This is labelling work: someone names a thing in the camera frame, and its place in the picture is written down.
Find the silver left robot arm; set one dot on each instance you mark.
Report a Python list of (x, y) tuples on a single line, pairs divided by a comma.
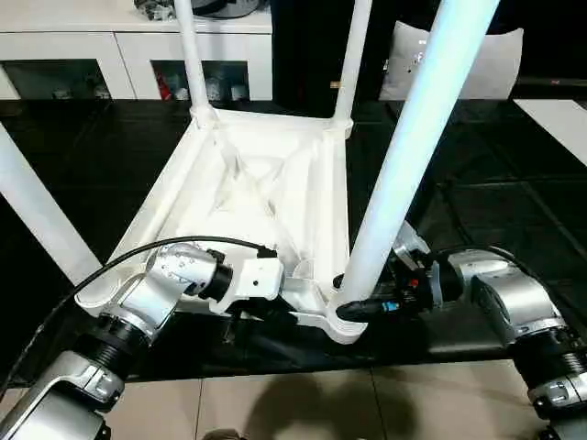
[(151, 289)]

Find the grey rounded bag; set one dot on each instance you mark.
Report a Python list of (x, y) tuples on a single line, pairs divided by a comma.
[(224, 7)]

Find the white plastic table top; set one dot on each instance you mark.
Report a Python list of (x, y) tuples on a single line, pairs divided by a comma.
[(192, 151)]

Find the black work mat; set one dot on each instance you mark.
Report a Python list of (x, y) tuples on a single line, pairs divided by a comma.
[(504, 183)]

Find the white door frame post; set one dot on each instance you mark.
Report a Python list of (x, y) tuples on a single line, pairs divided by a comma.
[(7, 84)]

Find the white flat board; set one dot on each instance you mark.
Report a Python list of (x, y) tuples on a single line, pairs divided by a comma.
[(559, 124)]

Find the grey cushion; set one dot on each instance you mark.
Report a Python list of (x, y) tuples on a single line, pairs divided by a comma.
[(495, 64)]

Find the dark clutter pile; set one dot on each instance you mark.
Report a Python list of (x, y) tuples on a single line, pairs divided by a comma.
[(153, 9)]

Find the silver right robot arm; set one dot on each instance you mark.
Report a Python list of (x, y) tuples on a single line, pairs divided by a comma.
[(518, 293)]

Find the white sideboard with glass doors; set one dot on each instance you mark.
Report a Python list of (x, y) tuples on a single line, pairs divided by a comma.
[(137, 41)]

